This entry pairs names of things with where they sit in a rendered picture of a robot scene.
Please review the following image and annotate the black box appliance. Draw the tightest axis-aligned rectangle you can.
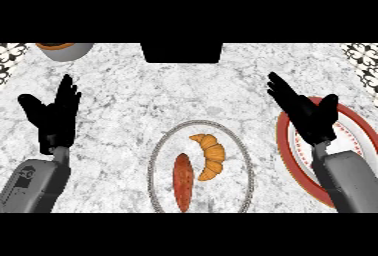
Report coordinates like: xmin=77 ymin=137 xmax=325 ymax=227
xmin=139 ymin=43 xmax=225 ymax=64

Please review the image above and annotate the brown baguette loaf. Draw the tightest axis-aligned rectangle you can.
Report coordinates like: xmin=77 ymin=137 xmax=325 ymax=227
xmin=172 ymin=152 xmax=195 ymax=213

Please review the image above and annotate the oval marble-pattern placemat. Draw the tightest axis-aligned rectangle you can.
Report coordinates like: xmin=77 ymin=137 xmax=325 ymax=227
xmin=148 ymin=119 xmax=256 ymax=214

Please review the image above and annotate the golden croissant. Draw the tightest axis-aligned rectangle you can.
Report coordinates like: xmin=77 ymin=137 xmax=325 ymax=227
xmin=189 ymin=133 xmax=228 ymax=182

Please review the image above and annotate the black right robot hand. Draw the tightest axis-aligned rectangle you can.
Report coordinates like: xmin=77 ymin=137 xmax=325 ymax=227
xmin=266 ymin=71 xmax=342 ymax=147

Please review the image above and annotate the red-rimmed white plate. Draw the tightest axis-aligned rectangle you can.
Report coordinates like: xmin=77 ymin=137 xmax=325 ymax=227
xmin=275 ymin=96 xmax=378 ymax=209

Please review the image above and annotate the grey pot with orange rim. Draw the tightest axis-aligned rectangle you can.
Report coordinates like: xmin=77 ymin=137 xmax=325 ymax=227
xmin=34 ymin=43 xmax=95 ymax=63

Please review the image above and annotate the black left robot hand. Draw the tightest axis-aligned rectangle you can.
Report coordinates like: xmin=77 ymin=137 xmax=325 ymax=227
xmin=17 ymin=73 xmax=83 ymax=156

